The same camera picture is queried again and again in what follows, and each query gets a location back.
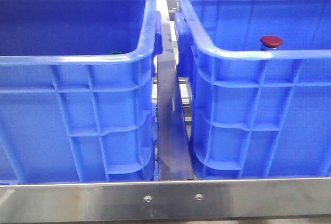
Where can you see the blue bin with buttons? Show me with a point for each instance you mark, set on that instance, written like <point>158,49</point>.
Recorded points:
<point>70,111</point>

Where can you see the metal roller rack frame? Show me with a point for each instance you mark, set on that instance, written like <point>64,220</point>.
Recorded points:
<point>177,197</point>

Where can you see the blue plastic target bin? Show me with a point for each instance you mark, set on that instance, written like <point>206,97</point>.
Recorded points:
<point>258,114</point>

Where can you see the red mushroom push button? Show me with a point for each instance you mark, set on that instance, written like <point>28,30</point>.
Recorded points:
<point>270,42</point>

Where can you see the green push button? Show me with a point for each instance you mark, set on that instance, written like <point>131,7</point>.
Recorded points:
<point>116,53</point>

